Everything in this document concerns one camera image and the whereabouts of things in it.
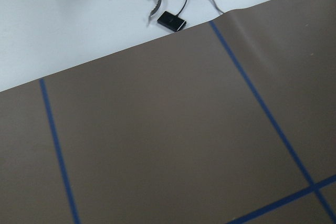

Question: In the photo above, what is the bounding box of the small black adapter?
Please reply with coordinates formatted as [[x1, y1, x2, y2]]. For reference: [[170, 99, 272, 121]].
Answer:
[[157, 11, 186, 32]]

